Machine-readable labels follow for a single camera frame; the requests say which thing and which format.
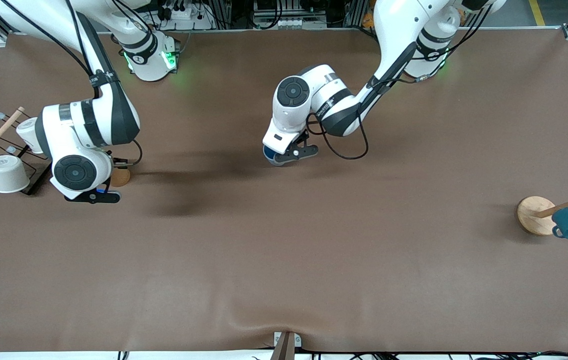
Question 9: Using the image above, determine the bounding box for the blue plastic cup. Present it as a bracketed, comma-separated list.
[263, 145, 284, 167]

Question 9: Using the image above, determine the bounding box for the brown cylindrical holder cup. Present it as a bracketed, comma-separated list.
[110, 167, 132, 188]

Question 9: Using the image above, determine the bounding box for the white paper cup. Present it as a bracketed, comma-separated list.
[0, 155, 31, 194]
[16, 117, 44, 154]

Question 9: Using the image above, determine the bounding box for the grey equipment box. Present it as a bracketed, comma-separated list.
[253, 0, 328, 30]

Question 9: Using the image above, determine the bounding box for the brown table mat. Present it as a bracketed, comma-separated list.
[0, 27, 568, 353]

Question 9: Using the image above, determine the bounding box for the white power strip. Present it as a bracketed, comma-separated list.
[156, 5, 214, 31]

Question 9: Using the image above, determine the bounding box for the metal table clamp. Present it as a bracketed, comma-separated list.
[270, 331, 302, 360]

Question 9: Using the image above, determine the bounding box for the wooden mug tree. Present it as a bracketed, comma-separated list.
[516, 179, 568, 237]

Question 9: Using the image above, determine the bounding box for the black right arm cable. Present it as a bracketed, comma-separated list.
[1, 0, 143, 168]

